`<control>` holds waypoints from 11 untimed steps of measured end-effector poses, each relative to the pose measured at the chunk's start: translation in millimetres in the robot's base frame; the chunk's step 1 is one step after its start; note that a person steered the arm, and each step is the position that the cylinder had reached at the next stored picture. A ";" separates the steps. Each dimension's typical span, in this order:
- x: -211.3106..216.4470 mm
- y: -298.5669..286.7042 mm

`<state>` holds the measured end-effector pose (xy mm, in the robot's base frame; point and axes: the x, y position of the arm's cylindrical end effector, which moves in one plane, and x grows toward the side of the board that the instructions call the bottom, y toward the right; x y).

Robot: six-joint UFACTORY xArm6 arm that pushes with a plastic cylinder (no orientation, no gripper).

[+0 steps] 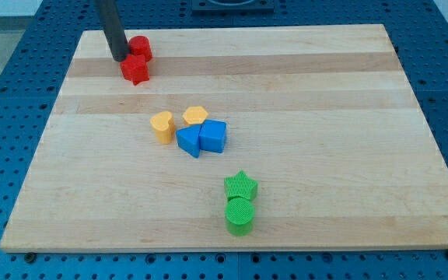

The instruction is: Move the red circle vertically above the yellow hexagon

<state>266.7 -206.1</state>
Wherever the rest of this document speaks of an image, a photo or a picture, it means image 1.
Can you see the red circle block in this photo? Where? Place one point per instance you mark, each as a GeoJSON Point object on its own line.
{"type": "Point", "coordinates": [140, 46]}

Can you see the green circle block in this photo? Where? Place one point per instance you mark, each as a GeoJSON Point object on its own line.
{"type": "Point", "coordinates": [239, 214]}

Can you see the yellow heart block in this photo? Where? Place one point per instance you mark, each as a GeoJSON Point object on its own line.
{"type": "Point", "coordinates": [163, 127]}

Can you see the yellow hexagon block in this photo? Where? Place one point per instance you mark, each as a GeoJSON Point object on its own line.
{"type": "Point", "coordinates": [195, 115]}

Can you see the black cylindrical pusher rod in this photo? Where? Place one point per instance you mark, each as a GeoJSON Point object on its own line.
{"type": "Point", "coordinates": [112, 28]}

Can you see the blue cube block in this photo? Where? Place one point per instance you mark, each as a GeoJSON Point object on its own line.
{"type": "Point", "coordinates": [213, 135]}

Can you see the light wooden board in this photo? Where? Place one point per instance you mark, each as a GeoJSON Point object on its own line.
{"type": "Point", "coordinates": [322, 117]}

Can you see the red star block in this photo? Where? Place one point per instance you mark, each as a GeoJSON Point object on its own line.
{"type": "Point", "coordinates": [134, 68]}

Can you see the green star block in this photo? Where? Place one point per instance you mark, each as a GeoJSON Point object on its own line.
{"type": "Point", "coordinates": [240, 186]}

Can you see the blue triangle block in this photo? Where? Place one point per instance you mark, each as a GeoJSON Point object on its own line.
{"type": "Point", "coordinates": [188, 139]}

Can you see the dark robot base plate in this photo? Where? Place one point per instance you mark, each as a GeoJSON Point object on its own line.
{"type": "Point", "coordinates": [233, 6]}

